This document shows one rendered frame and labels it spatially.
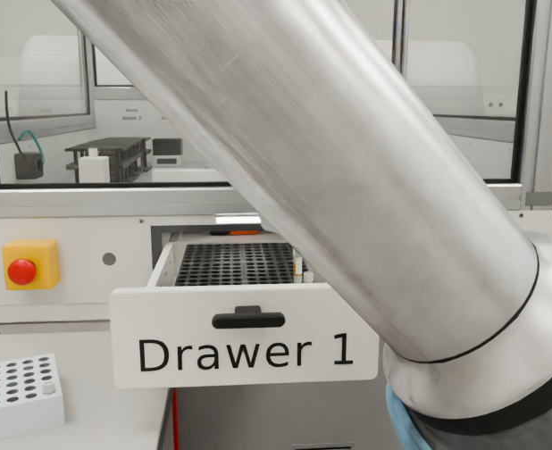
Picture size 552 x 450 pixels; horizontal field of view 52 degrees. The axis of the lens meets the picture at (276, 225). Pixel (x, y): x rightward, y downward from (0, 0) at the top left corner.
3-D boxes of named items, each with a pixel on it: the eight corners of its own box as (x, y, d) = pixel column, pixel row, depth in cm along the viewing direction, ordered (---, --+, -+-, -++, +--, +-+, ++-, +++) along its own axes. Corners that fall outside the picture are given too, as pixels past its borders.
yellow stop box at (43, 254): (51, 291, 87) (47, 245, 85) (3, 292, 86) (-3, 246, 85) (61, 281, 92) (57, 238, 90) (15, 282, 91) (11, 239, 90)
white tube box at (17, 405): (65, 424, 65) (62, 395, 64) (-17, 443, 61) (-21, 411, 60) (55, 379, 76) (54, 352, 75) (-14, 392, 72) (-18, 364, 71)
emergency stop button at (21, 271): (34, 286, 84) (32, 260, 83) (6, 287, 84) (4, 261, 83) (41, 280, 87) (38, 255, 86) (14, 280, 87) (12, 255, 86)
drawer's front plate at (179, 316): (377, 379, 63) (381, 286, 61) (114, 389, 61) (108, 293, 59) (373, 372, 65) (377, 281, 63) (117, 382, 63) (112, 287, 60)
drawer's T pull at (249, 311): (285, 328, 57) (285, 315, 57) (211, 329, 57) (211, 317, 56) (282, 314, 61) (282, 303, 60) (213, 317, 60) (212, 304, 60)
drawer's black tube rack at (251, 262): (314, 331, 72) (315, 283, 71) (175, 336, 71) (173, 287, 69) (295, 279, 94) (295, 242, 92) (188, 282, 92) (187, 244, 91)
